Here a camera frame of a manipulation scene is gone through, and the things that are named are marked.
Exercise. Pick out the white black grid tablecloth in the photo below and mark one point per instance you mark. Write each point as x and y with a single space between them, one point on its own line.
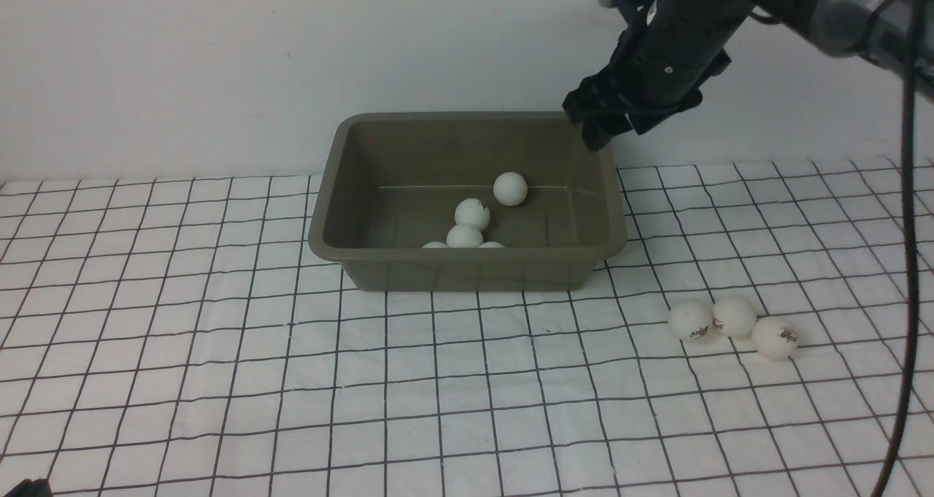
177 338

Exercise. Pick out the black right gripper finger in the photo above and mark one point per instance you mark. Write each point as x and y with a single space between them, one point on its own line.
598 130

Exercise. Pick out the black object at corner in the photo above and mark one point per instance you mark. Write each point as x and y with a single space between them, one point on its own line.
39 487

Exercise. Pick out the olive green plastic bin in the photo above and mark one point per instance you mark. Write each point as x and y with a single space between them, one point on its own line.
393 180

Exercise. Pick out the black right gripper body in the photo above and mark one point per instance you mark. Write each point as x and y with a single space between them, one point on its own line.
667 51

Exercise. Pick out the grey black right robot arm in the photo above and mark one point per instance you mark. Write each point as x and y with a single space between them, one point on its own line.
895 35

